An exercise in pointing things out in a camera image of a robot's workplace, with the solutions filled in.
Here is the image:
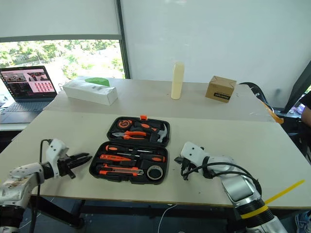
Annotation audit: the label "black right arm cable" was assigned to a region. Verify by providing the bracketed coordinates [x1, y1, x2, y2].
[183, 162, 259, 193]

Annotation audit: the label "yellow zip tie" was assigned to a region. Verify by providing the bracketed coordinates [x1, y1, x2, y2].
[239, 179, 306, 219]

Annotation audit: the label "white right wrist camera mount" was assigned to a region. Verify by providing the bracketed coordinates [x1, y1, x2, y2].
[180, 141, 209, 169]

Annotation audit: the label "tall cream plastic bottle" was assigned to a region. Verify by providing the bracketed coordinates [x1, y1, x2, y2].
[170, 61, 186, 100]

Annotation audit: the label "black strap with orange end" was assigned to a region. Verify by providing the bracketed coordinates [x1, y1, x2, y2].
[238, 82, 284, 125]

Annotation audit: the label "white side desk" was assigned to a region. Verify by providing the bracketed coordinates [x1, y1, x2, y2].
[0, 122, 30, 132]

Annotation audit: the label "black metal table frame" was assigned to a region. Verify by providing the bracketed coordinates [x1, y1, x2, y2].
[31, 196, 244, 229]

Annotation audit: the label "claw hammer orange black handle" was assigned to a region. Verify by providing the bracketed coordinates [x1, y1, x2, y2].
[133, 122, 169, 143]

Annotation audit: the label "dark window frame post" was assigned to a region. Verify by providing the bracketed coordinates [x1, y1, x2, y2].
[114, 0, 132, 80]

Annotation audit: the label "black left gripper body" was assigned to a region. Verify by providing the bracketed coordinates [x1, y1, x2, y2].
[58, 156, 76, 180]

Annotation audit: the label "long white box green print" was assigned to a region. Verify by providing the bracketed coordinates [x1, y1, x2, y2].
[62, 75, 119, 106]

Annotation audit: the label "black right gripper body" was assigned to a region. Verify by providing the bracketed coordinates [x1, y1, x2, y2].
[174, 156, 198, 174]

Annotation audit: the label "black tool case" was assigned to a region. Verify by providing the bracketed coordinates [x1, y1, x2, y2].
[88, 115, 171, 186]

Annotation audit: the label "orange voltage tester pen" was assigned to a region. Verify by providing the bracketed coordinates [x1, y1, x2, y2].
[99, 153, 137, 162]

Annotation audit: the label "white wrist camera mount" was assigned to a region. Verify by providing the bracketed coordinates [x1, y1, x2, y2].
[180, 141, 209, 169]
[45, 138, 69, 178]

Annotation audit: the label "orange black tape measure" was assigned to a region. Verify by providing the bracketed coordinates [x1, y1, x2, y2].
[117, 119, 132, 130]

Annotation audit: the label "black orange utility knife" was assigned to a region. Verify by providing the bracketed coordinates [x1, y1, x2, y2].
[98, 163, 144, 176]

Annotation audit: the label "black electrical tape roll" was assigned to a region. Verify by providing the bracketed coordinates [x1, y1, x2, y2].
[146, 165, 163, 181]

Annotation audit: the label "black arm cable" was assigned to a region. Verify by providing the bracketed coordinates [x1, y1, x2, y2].
[183, 162, 259, 193]
[30, 138, 53, 233]

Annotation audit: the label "orange handled pliers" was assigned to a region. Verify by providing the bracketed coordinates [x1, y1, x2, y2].
[112, 130, 148, 140]

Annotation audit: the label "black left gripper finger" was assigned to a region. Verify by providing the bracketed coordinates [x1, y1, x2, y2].
[69, 152, 89, 162]
[71, 156, 93, 169]

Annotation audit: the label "dark grey open laptop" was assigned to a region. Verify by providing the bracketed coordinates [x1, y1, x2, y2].
[0, 65, 58, 125]

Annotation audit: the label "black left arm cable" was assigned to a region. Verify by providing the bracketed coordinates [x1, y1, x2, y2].
[30, 138, 53, 233]

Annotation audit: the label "short orange black screwdriver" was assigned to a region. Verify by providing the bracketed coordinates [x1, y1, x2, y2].
[117, 152, 167, 168]

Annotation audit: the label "person in dark clothes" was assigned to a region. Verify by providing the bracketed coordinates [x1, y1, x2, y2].
[294, 90, 311, 233]

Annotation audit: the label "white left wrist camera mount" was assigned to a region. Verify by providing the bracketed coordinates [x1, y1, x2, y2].
[45, 138, 69, 178]

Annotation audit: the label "long orange black screwdriver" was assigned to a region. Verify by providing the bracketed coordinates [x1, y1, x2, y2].
[104, 144, 159, 156]

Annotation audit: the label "small brown cardboard box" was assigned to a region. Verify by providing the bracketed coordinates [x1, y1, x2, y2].
[205, 75, 237, 104]

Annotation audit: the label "thin white cable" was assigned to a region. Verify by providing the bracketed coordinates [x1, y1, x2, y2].
[157, 203, 178, 233]

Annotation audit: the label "white roller window blind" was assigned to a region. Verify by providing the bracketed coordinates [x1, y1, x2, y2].
[0, 0, 121, 40]

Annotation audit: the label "black slanted beam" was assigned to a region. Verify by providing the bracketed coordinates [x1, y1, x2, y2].
[283, 66, 311, 114]

